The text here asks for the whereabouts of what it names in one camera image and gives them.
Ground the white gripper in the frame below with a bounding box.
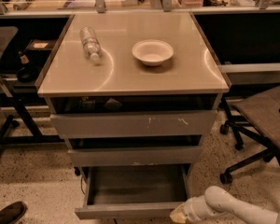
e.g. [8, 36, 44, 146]
[169, 196, 209, 224]

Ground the grey bottom drawer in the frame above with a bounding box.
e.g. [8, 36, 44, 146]
[75, 164, 189, 219]

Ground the grey drawer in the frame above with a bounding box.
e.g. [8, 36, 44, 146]
[49, 94, 220, 139]
[75, 164, 189, 219]
[68, 135, 202, 167]

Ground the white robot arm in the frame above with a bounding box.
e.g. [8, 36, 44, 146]
[170, 186, 280, 224]

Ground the grey middle drawer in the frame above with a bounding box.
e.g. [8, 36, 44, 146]
[68, 135, 202, 167]

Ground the grey top drawer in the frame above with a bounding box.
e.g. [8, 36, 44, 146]
[49, 94, 220, 139]

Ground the grey drawer cabinet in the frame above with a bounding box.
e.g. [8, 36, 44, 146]
[35, 11, 231, 173]

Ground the black office chair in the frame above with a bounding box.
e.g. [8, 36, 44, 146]
[219, 86, 280, 184]

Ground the white bowl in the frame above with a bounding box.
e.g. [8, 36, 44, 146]
[132, 39, 174, 66]

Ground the black shoe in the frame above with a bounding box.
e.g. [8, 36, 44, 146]
[0, 202, 27, 224]

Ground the clear plastic water bottle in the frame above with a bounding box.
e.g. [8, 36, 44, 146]
[79, 27, 101, 61]

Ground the dark round object under desk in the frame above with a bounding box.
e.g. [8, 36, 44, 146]
[17, 66, 38, 82]

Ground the black desk frame left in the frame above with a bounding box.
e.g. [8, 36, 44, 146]
[0, 75, 64, 147]

